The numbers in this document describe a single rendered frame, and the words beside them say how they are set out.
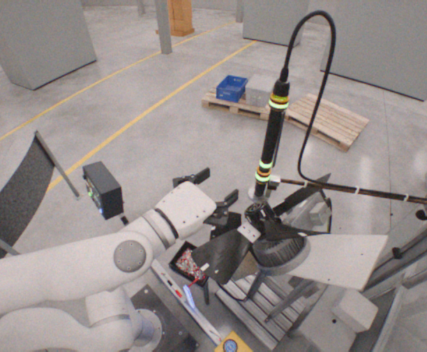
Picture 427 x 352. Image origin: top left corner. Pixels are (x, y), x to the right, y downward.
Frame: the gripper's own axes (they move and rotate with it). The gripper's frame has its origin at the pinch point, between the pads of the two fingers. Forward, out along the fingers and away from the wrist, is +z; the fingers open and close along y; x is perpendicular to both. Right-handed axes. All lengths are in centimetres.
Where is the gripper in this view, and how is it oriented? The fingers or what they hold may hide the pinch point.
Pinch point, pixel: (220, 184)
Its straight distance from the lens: 51.8
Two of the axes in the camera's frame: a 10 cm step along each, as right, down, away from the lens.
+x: -0.1, -6.8, -7.4
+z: 7.2, -5.1, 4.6
